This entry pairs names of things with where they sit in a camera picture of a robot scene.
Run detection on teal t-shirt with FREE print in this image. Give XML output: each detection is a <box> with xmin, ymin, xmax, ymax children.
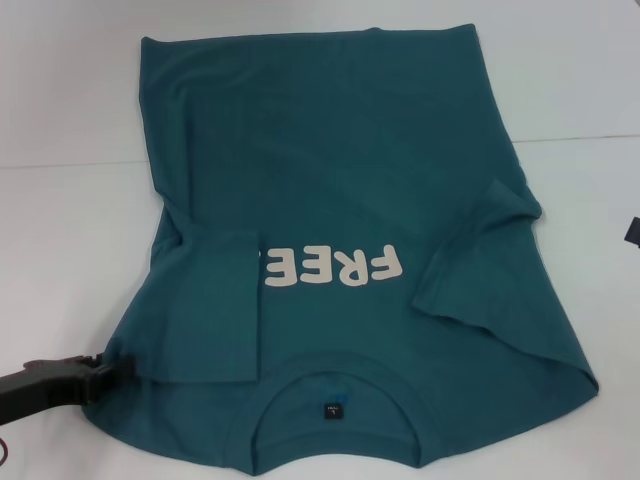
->
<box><xmin>72</xmin><ymin>22</ymin><xmax>599</xmax><ymax>480</ymax></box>

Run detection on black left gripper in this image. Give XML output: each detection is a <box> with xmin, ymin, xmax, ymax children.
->
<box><xmin>0</xmin><ymin>352</ymin><xmax>137</xmax><ymax>426</ymax></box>

